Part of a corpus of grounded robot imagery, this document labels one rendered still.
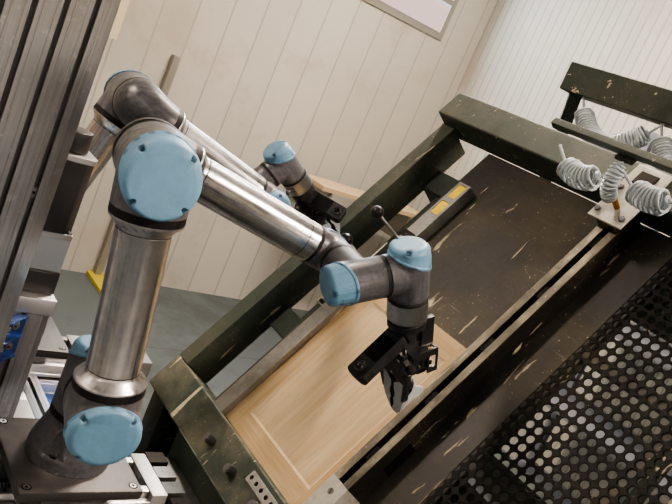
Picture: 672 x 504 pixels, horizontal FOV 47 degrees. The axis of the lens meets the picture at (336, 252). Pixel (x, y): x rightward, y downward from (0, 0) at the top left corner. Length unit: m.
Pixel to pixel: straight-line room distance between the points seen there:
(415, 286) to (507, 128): 1.07
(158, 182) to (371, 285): 0.41
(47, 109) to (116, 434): 0.53
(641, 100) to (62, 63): 1.85
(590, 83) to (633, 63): 2.68
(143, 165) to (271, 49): 4.25
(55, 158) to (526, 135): 1.36
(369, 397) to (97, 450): 0.86
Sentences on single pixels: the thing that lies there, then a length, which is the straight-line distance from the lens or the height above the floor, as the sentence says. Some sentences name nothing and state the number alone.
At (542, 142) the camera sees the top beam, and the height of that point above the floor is 1.90.
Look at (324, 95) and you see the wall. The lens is 5.60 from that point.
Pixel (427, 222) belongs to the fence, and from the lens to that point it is 2.23.
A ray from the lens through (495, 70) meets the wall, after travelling 6.13.
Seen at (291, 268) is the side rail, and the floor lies 1.26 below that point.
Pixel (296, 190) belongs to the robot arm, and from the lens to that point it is 2.07.
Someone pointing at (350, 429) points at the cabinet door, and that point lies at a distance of 1.94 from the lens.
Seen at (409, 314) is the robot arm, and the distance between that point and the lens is 1.36.
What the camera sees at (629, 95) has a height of 2.15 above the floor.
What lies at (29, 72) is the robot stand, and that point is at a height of 1.66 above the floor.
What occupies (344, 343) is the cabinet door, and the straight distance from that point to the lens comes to 2.10.
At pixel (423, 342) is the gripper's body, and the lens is 1.44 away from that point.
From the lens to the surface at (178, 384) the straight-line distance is 2.30.
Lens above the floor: 1.86
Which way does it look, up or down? 12 degrees down
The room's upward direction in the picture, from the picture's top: 24 degrees clockwise
